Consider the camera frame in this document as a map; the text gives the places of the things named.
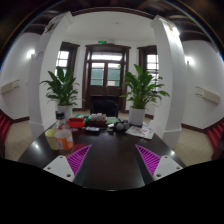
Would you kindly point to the green plant in white pot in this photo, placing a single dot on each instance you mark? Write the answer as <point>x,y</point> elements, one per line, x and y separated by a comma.
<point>141,86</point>
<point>61,88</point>

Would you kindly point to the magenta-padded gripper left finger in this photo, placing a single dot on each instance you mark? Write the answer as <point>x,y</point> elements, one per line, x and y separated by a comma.
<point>60,166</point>

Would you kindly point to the black chair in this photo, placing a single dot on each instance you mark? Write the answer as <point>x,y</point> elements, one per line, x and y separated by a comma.
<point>104,106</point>

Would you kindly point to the glowing wall lamp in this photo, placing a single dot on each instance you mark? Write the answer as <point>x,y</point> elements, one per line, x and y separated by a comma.
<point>32,54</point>
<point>189,60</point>

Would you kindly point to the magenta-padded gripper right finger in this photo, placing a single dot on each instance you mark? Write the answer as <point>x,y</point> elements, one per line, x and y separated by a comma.
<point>166,166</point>

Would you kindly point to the green flat book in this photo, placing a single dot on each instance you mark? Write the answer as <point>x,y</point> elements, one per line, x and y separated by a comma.
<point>112,120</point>

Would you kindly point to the dark framed window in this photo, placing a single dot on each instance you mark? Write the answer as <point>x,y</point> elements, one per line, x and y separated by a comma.
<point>62,58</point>
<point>152,61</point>

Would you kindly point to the printed paper magazine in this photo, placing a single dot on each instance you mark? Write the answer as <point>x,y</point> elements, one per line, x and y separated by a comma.
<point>141,132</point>

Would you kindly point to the red carpeted staircase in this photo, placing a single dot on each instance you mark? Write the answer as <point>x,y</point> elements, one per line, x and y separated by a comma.
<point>4,125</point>
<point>216,133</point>

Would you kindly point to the orange drink plastic bottle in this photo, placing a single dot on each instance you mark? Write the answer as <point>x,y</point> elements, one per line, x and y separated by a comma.
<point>64,138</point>

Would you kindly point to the red container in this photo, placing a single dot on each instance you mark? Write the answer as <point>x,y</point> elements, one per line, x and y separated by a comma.
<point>76,122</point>

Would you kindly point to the grey round speakers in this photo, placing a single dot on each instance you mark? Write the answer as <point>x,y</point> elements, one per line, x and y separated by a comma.
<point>120,126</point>

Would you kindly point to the green exit sign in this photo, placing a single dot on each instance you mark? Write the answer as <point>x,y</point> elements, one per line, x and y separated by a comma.
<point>102,42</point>

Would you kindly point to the pale yellow cup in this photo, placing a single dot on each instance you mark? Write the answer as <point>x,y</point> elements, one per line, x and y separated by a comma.
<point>50,138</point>

